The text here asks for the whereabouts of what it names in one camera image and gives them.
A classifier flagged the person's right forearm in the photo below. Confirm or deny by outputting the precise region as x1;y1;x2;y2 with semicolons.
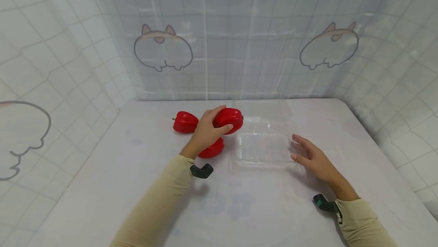
331;185;400;247

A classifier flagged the person's right hand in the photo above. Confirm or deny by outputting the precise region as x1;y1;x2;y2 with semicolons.
290;134;350;199

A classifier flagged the clear plastic clamshell container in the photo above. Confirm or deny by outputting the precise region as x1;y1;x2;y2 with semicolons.
230;100;302;171

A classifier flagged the black wrist band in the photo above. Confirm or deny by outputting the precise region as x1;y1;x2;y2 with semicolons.
190;163;214;179
312;194;343;225

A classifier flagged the person's left hand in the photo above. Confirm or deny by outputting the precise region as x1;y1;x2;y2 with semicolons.
179;105;234;160

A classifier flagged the red bell pepper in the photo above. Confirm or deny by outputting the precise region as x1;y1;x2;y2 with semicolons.
197;137;225;159
213;108;244;135
172;111;199;134

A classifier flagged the person's left forearm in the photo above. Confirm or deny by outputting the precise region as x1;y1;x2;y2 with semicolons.
109;154;196;247

